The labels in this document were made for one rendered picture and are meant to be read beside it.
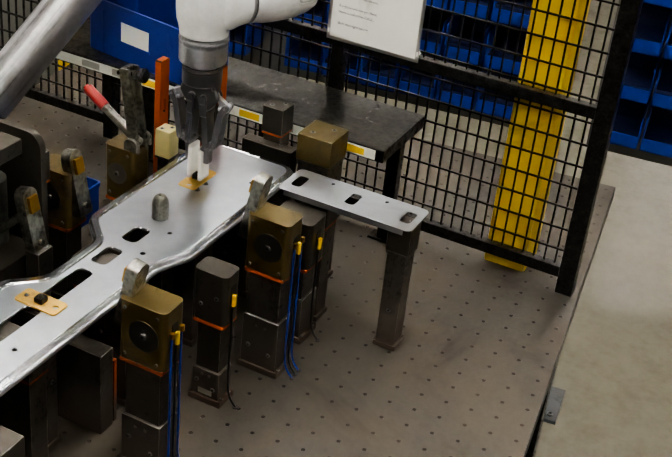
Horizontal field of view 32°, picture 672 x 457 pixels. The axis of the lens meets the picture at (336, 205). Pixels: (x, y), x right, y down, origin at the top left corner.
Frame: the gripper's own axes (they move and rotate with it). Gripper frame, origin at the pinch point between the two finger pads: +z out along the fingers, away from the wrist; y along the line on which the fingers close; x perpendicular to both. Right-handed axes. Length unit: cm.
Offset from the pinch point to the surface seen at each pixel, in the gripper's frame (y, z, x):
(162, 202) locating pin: -1.0, 2.7, 13.5
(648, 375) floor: -79, 107, -136
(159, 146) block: 13.1, 3.8, -6.2
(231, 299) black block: -20.6, 12.6, 20.3
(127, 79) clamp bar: 15.4, -13.1, 1.8
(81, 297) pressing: -4.4, 6.5, 41.7
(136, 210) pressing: 4.8, 6.6, 13.3
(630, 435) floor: -82, 107, -105
